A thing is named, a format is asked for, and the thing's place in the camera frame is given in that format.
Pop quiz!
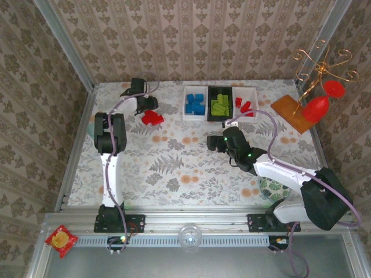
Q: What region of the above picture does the grey metal panel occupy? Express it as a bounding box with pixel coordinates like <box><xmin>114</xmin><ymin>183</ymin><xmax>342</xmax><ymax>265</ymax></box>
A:
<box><xmin>28</xmin><ymin>233</ymin><xmax>369</xmax><ymax>278</ymax></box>

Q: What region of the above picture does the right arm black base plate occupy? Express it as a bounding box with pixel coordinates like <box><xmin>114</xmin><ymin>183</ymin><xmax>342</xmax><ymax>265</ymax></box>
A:
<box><xmin>247</xmin><ymin>213</ymin><xmax>301</xmax><ymax>232</ymax></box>

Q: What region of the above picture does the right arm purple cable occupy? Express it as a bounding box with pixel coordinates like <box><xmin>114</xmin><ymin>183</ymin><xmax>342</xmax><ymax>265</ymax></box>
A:
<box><xmin>225</xmin><ymin>109</ymin><xmax>363</xmax><ymax>278</ymax></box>

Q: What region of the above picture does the white plastic bin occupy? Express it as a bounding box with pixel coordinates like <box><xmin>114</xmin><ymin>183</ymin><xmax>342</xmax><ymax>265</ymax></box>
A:
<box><xmin>231</xmin><ymin>86</ymin><xmax>259</xmax><ymax>118</ymax></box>
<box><xmin>181</xmin><ymin>86</ymin><xmax>209</xmax><ymax>122</ymax></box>

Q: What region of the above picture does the brown wooden board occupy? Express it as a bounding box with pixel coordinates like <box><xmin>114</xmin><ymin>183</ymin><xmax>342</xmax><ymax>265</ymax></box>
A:
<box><xmin>270</xmin><ymin>94</ymin><xmax>317</xmax><ymax>134</ymax></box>

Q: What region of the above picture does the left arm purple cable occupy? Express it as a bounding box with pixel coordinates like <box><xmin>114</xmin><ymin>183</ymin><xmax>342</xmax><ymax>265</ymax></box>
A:
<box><xmin>104</xmin><ymin>71</ymin><xmax>161</xmax><ymax>255</ymax></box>

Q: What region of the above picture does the red goblet glass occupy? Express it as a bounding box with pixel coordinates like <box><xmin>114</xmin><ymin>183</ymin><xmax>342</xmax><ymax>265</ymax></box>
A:
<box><xmin>302</xmin><ymin>80</ymin><xmax>346</xmax><ymax>123</ymax></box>

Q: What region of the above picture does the green leaf pattern bowl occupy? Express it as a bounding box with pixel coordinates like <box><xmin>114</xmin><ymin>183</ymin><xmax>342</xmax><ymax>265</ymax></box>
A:
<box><xmin>259</xmin><ymin>177</ymin><xmax>290</xmax><ymax>202</ymax></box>

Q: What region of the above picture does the clear glass dome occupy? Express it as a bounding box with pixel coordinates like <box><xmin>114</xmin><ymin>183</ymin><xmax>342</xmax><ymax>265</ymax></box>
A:
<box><xmin>178</xmin><ymin>224</ymin><xmax>202</xmax><ymax>250</ymax></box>

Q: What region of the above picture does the red snack packet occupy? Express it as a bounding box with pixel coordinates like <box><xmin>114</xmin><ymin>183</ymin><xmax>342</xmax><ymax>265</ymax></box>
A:
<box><xmin>44</xmin><ymin>224</ymin><xmax>79</xmax><ymax>259</ymax></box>

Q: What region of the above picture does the aluminium side rail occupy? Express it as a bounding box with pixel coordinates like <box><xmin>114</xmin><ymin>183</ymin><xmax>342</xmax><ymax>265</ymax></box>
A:
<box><xmin>294</xmin><ymin>81</ymin><xmax>343</xmax><ymax>211</ymax></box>
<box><xmin>53</xmin><ymin>85</ymin><xmax>98</xmax><ymax>214</ymax></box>

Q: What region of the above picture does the grey slotted cable duct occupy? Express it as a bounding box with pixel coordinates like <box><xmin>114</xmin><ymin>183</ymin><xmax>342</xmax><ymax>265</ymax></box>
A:
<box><xmin>71</xmin><ymin>235</ymin><xmax>272</xmax><ymax>248</ymax></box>

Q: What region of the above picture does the aluminium frame post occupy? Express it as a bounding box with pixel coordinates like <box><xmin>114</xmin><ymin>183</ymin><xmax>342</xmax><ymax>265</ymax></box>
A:
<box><xmin>32</xmin><ymin>0</ymin><xmax>96</xmax><ymax>92</ymax></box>
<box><xmin>294</xmin><ymin>0</ymin><xmax>354</xmax><ymax>87</ymax></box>

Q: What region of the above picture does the gold wire curled stand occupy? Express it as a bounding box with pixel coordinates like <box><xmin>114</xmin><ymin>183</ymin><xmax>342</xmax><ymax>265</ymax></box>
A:
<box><xmin>292</xmin><ymin>39</ymin><xmax>360</xmax><ymax>115</ymax></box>

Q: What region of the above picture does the floral patterned tablecloth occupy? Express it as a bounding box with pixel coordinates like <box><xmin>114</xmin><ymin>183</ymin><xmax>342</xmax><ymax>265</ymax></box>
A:
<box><xmin>68</xmin><ymin>78</ymin><xmax>322</xmax><ymax>207</ymax></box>

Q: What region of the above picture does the aluminium cross rail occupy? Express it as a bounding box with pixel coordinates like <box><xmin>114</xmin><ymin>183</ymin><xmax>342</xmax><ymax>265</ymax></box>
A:
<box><xmin>42</xmin><ymin>207</ymin><xmax>357</xmax><ymax>234</ymax></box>

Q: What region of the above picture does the black plastic bin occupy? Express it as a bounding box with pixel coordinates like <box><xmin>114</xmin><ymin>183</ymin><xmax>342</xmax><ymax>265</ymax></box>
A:
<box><xmin>206</xmin><ymin>86</ymin><xmax>234</xmax><ymax>122</ymax></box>

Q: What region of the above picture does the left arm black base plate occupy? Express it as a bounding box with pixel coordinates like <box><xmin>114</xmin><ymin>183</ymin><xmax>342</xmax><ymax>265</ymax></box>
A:
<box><xmin>93</xmin><ymin>213</ymin><xmax>146</xmax><ymax>233</ymax></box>

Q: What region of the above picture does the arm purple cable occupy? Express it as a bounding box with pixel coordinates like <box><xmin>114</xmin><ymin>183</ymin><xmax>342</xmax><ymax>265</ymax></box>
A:
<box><xmin>104</xmin><ymin>71</ymin><xmax>161</xmax><ymax>255</ymax></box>
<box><xmin>225</xmin><ymin>109</ymin><xmax>363</xmax><ymax>278</ymax></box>

